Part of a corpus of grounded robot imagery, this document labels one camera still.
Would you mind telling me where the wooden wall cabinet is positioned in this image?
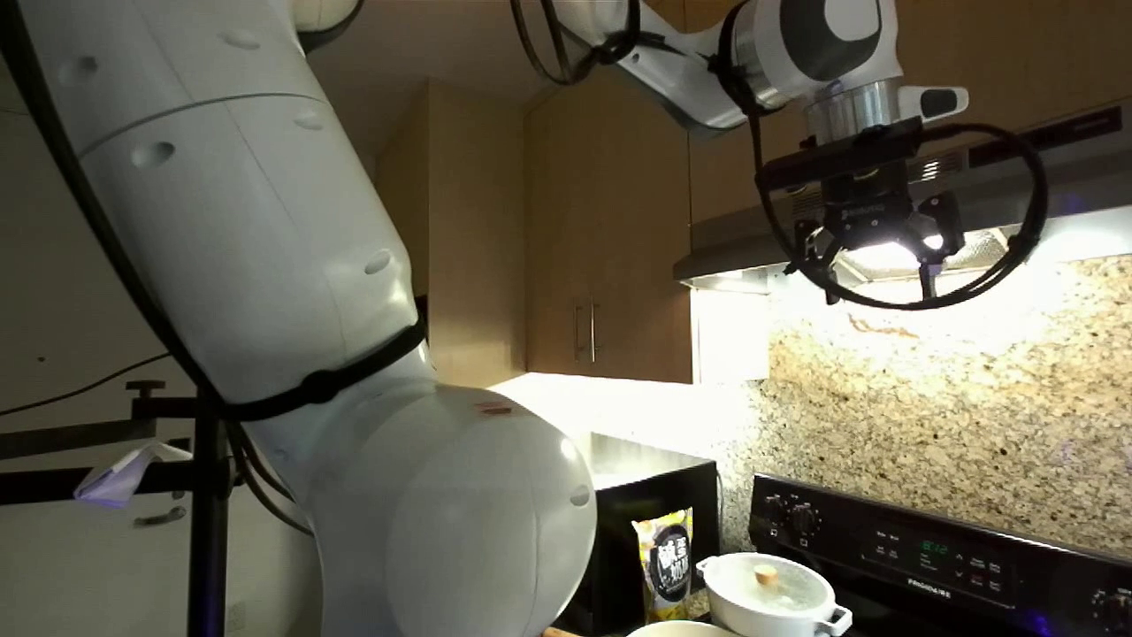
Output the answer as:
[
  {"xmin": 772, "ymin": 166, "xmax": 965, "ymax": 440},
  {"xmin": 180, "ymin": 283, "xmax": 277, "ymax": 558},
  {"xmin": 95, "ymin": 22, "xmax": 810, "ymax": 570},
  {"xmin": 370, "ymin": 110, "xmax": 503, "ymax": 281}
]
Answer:
[{"xmin": 522, "ymin": 77, "xmax": 772, "ymax": 387}]

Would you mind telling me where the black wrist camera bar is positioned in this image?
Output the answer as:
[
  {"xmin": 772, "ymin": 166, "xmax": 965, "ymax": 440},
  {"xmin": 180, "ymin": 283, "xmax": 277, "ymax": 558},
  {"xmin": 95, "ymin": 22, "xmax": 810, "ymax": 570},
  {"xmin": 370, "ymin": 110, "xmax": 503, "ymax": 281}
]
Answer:
[{"xmin": 753, "ymin": 113, "xmax": 946, "ymax": 199}]

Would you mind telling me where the thin black wire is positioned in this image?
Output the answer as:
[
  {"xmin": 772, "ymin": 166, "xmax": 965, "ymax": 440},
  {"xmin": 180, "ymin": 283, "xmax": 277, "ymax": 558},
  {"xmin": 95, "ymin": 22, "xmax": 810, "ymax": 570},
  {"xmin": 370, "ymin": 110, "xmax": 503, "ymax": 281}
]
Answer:
[{"xmin": 0, "ymin": 347, "xmax": 178, "ymax": 420}]

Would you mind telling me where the black box appliance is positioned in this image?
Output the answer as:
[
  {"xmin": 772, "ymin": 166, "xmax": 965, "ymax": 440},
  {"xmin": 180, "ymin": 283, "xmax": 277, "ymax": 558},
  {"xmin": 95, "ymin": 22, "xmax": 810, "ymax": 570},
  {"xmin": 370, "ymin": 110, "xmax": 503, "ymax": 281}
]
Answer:
[{"xmin": 547, "ymin": 431, "xmax": 726, "ymax": 637}]

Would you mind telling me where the white bowl rim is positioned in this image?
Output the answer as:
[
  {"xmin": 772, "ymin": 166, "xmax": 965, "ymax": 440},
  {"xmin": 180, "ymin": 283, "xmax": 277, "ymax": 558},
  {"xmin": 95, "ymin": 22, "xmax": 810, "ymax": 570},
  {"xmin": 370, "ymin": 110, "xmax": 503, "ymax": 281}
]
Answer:
[{"xmin": 627, "ymin": 617, "xmax": 735, "ymax": 637}]

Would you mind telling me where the white ceramic pot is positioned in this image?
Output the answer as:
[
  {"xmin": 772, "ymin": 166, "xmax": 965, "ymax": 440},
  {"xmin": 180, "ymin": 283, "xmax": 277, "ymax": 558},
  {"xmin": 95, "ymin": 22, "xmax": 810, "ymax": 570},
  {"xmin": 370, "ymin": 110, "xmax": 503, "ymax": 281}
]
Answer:
[{"xmin": 694, "ymin": 550, "xmax": 856, "ymax": 637}]

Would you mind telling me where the stainless steel range hood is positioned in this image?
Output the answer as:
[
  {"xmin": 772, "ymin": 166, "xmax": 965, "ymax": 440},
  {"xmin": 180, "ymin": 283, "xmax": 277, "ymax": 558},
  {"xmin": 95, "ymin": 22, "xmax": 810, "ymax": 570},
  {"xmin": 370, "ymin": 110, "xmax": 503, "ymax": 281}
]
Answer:
[{"xmin": 670, "ymin": 103, "xmax": 1132, "ymax": 295}]

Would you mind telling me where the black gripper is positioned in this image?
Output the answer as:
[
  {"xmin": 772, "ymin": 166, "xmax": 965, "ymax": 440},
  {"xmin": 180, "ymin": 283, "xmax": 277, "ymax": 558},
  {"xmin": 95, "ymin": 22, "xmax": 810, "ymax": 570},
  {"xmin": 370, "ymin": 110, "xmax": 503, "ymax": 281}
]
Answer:
[{"xmin": 799, "ymin": 160, "xmax": 965, "ymax": 301}]

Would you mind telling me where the yellow black snack bag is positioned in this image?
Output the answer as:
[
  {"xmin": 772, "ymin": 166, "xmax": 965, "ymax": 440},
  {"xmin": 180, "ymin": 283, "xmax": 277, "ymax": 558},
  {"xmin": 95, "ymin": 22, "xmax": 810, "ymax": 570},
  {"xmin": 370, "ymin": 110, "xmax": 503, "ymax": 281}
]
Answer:
[{"xmin": 628, "ymin": 506, "xmax": 714, "ymax": 622}]

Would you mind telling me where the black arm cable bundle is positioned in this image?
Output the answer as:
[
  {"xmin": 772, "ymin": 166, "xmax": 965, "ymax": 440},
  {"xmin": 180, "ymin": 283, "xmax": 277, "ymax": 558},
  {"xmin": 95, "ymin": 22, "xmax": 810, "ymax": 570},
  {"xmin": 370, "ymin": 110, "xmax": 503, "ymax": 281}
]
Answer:
[{"xmin": 0, "ymin": 0, "xmax": 430, "ymax": 541}]

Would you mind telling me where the black looping wrist cable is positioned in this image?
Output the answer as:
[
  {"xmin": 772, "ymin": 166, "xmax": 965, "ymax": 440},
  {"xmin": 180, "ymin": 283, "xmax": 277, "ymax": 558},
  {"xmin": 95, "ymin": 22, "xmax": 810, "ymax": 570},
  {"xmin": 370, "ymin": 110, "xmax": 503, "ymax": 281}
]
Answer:
[{"xmin": 509, "ymin": 0, "xmax": 1054, "ymax": 315}]

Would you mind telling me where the deep wooden cabinet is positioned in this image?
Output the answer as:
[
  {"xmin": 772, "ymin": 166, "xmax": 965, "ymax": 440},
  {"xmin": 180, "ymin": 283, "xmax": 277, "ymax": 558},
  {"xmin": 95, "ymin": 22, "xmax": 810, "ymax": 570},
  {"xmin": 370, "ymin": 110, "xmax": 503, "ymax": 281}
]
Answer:
[{"xmin": 377, "ymin": 77, "xmax": 530, "ymax": 390}]

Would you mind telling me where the white paper tag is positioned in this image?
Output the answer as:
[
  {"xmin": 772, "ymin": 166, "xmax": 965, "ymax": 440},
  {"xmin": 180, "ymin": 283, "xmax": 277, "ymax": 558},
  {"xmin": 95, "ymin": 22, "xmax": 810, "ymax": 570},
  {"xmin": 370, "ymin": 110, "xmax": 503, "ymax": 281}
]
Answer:
[{"xmin": 71, "ymin": 442, "xmax": 167, "ymax": 513}]

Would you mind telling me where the black electric stove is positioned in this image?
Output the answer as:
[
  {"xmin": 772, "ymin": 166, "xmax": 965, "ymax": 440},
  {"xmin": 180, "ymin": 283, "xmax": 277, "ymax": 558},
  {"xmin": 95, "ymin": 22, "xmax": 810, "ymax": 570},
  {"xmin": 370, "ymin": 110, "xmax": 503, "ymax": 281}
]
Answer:
[{"xmin": 747, "ymin": 475, "xmax": 1132, "ymax": 637}]

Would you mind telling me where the wooden cabinet above hood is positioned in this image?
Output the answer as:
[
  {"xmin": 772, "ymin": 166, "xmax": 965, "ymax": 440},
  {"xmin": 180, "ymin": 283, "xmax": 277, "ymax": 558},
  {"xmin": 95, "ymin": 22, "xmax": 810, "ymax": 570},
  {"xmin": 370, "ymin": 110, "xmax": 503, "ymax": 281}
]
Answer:
[{"xmin": 685, "ymin": 0, "xmax": 1132, "ymax": 226}]

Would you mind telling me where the black camera stand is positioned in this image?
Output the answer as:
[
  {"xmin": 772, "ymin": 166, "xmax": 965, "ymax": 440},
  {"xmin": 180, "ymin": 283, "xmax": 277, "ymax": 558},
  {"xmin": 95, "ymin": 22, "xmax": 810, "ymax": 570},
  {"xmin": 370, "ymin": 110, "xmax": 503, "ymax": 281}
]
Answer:
[{"xmin": 0, "ymin": 377, "xmax": 241, "ymax": 637}]

